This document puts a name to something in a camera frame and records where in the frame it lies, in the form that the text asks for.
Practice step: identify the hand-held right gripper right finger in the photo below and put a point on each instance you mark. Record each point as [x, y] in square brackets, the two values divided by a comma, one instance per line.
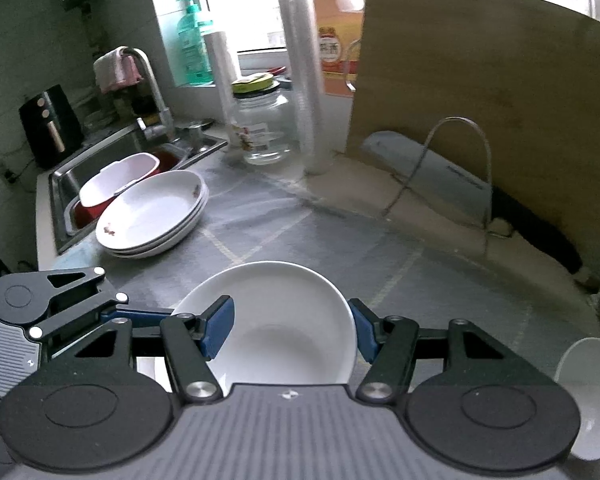
[362, 332]

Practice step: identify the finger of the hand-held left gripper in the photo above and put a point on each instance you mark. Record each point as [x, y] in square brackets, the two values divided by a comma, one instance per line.
[130, 314]

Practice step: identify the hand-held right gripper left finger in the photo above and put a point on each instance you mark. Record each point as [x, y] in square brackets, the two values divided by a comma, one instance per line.
[219, 330]

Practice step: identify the white bowl with faint pattern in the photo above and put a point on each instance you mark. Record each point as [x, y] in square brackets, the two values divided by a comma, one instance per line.
[290, 320]

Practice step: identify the white plate with fruit print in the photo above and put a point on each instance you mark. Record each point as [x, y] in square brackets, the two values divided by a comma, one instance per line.
[177, 243]
[150, 210]

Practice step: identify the grey-blue checkered towel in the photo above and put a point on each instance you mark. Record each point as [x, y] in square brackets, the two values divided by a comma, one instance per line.
[430, 285]

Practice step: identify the red wash basin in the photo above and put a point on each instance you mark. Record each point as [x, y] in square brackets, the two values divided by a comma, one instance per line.
[87, 215]

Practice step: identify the stainless steel sink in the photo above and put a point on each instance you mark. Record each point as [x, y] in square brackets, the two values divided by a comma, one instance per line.
[70, 175]

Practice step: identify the black air fryer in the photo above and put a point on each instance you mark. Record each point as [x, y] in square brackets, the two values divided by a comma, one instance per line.
[50, 125]

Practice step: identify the glass jar with green lid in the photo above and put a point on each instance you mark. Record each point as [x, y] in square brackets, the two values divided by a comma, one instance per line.
[265, 125]

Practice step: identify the metal kitchen faucet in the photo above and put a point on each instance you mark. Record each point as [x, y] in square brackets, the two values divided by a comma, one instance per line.
[152, 90]

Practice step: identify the pink and white dishcloth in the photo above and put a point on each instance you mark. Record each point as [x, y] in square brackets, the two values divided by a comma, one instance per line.
[112, 72]

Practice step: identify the clear plastic wrap roll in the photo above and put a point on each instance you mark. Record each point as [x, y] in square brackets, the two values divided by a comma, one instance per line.
[305, 85]

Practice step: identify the red bowl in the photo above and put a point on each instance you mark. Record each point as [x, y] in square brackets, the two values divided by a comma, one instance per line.
[276, 71]

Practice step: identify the green detergent pump bottle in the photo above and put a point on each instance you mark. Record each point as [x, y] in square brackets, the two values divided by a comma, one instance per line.
[194, 50]

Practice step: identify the wooden cutting board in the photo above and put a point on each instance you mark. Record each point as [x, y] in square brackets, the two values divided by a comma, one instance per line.
[480, 70]

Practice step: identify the orange cooking oil bottle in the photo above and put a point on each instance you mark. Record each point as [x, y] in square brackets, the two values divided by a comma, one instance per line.
[337, 35]

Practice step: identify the window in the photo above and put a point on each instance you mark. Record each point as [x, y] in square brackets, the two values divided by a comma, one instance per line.
[255, 5]

